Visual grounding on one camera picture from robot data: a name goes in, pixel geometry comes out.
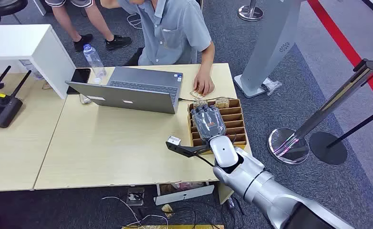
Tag black stanchion post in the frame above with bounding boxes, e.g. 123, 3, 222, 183
309, 107, 373, 166

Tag white cabinet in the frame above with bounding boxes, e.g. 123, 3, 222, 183
0, 24, 77, 100

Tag floor power socket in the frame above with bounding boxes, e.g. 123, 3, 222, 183
126, 187, 145, 207

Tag white coiled floor cable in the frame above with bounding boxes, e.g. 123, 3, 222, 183
126, 13, 143, 31

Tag chrome stanchion base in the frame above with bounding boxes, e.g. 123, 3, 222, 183
237, 0, 265, 22

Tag grey open laptop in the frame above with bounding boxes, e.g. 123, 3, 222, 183
65, 65, 184, 115

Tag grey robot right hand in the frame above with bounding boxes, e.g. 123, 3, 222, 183
191, 105, 227, 142

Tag seated person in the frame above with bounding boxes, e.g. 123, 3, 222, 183
100, 0, 216, 97

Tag black router with antennas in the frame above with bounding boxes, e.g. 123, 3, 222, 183
0, 65, 32, 129

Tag black floor cables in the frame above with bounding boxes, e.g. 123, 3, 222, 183
174, 196, 247, 229

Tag standing person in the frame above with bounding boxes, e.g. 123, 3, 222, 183
44, 0, 133, 53

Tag black round stool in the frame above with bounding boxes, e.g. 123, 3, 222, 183
0, 0, 29, 25

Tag black smartphone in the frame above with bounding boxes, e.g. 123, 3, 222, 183
66, 68, 92, 95

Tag black shoe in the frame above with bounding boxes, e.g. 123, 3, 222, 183
104, 34, 133, 52
73, 33, 94, 53

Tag pale wrist camera, black bracket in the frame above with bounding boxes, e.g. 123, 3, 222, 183
166, 135, 211, 159

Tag wooden slotted card tray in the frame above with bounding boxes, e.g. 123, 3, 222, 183
187, 98, 249, 156

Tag grey kiosk stand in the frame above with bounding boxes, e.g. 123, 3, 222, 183
233, 0, 303, 99

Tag clear plastic water bottle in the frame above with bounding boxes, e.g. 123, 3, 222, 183
83, 43, 107, 84

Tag white box under table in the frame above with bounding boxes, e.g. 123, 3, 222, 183
153, 182, 215, 207

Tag chrome stanchion post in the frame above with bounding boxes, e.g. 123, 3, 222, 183
267, 58, 373, 166

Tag crumpled gold foil piece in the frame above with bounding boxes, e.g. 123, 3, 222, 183
161, 203, 176, 219

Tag clear plastic bag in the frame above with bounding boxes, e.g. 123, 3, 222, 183
262, 77, 283, 96

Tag long white floor cable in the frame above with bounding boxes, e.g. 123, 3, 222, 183
101, 196, 169, 229

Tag person's left hand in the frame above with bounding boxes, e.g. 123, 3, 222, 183
193, 71, 215, 97

